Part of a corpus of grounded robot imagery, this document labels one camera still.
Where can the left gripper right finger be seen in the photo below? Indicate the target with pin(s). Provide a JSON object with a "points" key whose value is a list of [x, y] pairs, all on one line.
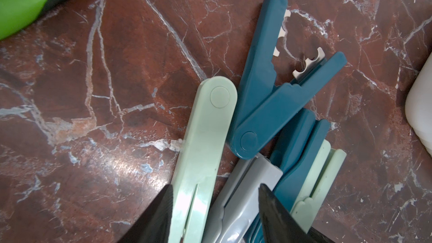
{"points": [[279, 226]]}

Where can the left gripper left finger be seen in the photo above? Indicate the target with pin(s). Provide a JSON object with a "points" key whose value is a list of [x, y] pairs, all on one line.
{"points": [[153, 226]]}

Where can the grey pruning pliers left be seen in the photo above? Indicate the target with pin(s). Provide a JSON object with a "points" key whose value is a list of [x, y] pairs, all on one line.
{"points": [[237, 205]]}

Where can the teal pruning pliers middle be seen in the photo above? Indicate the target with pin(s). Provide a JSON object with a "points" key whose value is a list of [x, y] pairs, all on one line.
{"points": [[300, 152]]}

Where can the mint pruning pliers upright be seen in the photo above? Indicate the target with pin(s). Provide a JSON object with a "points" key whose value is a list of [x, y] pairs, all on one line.
{"points": [[318, 182]]}

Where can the mint pruning pliers left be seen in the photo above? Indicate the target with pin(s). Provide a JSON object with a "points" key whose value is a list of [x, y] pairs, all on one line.
{"points": [[196, 170]]}

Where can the open teal pruning pliers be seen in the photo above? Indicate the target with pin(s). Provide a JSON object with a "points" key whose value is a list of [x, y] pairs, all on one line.
{"points": [[264, 108]]}

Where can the white rectangular storage box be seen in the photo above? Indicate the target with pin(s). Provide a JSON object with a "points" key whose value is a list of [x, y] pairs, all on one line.
{"points": [[418, 106]]}

